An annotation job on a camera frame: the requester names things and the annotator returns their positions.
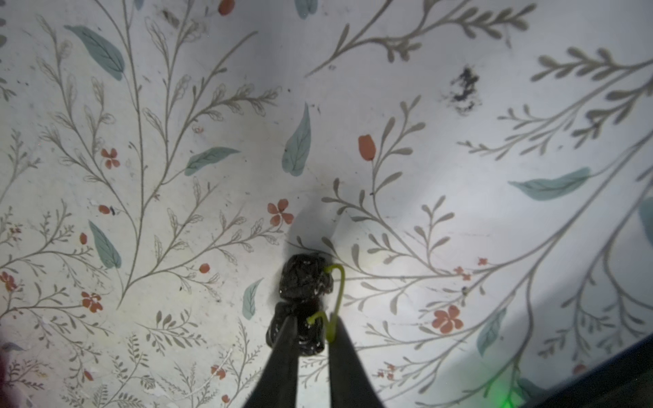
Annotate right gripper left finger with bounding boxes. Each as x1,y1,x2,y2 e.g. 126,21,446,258
243,316,299,408

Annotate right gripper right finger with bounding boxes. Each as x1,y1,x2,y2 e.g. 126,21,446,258
328,318,384,408

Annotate small black grapes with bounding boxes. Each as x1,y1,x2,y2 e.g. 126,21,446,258
265,253,345,357

